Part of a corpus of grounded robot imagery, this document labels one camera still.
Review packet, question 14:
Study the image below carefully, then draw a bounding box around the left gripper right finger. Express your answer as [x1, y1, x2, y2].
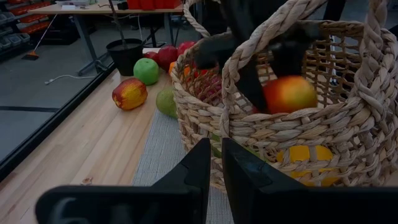
[221, 138, 398, 224]

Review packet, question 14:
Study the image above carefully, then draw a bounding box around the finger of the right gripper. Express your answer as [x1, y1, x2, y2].
[269, 39, 308, 78]
[241, 57, 269, 113]

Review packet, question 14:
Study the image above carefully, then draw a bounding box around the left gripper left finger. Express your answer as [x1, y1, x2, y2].
[35, 138, 211, 224]

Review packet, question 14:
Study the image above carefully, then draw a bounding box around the yellow bell pepper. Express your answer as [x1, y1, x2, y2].
[275, 145, 340, 187]

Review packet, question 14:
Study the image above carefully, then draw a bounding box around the woven wicker basket with handles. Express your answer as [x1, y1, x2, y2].
[170, 0, 398, 194]

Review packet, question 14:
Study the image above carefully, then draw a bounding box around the orange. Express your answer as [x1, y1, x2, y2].
[169, 61, 192, 77]

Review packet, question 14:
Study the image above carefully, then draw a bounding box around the large red apple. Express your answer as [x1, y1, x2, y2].
[156, 45, 179, 72]

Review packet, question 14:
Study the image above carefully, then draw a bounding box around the green pear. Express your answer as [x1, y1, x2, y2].
[155, 88, 178, 119]

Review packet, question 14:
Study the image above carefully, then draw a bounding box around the green apple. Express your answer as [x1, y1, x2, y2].
[133, 57, 160, 86]

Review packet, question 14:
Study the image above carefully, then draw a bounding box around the red and yellow apple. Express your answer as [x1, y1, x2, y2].
[111, 77, 149, 111]

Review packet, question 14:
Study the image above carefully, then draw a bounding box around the grey woven placemat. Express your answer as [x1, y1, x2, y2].
[132, 108, 234, 224]

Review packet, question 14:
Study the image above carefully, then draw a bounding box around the red plastic bin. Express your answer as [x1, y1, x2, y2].
[126, 0, 182, 10]

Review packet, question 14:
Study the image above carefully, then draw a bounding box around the green plant in black pot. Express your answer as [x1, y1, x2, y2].
[106, 0, 144, 77]

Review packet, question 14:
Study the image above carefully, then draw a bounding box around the wooden workbench with grey legs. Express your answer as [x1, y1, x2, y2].
[27, 0, 185, 77]

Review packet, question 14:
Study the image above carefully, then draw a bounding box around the black bag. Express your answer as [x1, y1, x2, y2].
[40, 15, 80, 45]

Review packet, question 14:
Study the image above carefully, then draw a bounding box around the broom with orange head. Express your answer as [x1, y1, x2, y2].
[21, 14, 58, 61]

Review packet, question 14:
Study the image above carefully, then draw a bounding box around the shelf with orange bins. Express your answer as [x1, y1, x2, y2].
[0, 0, 52, 58]

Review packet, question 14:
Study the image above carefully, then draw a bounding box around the black aluminium table frame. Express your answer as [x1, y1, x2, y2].
[0, 62, 118, 183]

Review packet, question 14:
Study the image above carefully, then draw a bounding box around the white power cable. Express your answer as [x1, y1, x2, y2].
[44, 73, 96, 86]

